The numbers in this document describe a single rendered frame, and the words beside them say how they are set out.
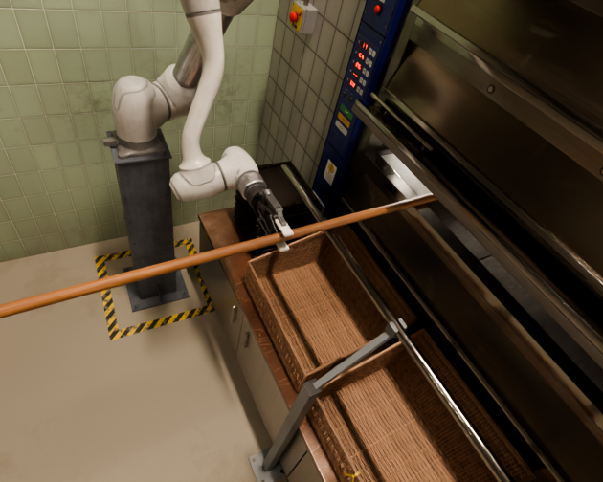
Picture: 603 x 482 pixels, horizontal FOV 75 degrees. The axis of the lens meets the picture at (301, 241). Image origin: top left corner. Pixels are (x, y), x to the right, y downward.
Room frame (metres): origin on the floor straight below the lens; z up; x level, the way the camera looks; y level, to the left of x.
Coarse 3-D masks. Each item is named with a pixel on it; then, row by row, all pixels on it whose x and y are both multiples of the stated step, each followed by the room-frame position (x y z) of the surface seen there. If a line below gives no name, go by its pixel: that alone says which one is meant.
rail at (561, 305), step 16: (368, 112) 1.24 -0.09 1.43; (384, 128) 1.17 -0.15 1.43; (400, 144) 1.11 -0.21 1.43; (416, 160) 1.04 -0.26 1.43; (432, 176) 0.99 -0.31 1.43; (448, 192) 0.93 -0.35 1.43; (464, 208) 0.88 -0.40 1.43; (480, 224) 0.83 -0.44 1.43; (496, 240) 0.79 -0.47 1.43; (512, 256) 0.75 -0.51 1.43; (528, 272) 0.71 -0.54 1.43; (544, 288) 0.67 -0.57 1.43; (560, 304) 0.64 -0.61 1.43; (576, 320) 0.60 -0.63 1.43; (592, 336) 0.57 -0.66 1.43
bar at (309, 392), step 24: (288, 168) 1.16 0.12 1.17; (336, 240) 0.88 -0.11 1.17; (384, 312) 0.67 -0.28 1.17; (384, 336) 0.62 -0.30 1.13; (408, 336) 0.61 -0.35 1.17; (360, 360) 0.57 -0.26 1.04; (312, 384) 0.50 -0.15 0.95; (432, 384) 0.50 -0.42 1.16; (456, 408) 0.45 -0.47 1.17; (288, 432) 0.47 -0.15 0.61; (264, 456) 0.53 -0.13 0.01; (480, 456) 0.36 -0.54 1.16; (264, 480) 0.43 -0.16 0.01; (504, 480) 0.32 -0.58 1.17
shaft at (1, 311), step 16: (384, 208) 1.06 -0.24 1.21; (400, 208) 1.10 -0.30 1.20; (320, 224) 0.89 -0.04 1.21; (336, 224) 0.92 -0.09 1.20; (256, 240) 0.75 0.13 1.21; (272, 240) 0.77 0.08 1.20; (192, 256) 0.63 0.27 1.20; (208, 256) 0.65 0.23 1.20; (224, 256) 0.67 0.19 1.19; (128, 272) 0.53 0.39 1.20; (144, 272) 0.54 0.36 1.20; (160, 272) 0.56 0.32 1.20; (64, 288) 0.44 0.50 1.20; (80, 288) 0.45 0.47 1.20; (96, 288) 0.46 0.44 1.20; (0, 304) 0.36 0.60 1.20; (16, 304) 0.37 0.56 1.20; (32, 304) 0.38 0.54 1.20; (48, 304) 0.39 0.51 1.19
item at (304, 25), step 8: (296, 0) 1.86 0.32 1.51; (296, 8) 1.82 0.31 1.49; (304, 8) 1.79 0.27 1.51; (312, 8) 1.82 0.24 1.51; (304, 16) 1.78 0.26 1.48; (312, 16) 1.81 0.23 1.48; (296, 24) 1.80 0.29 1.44; (304, 24) 1.79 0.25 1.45; (312, 24) 1.81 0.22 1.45; (304, 32) 1.79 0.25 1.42; (312, 32) 1.82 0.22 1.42
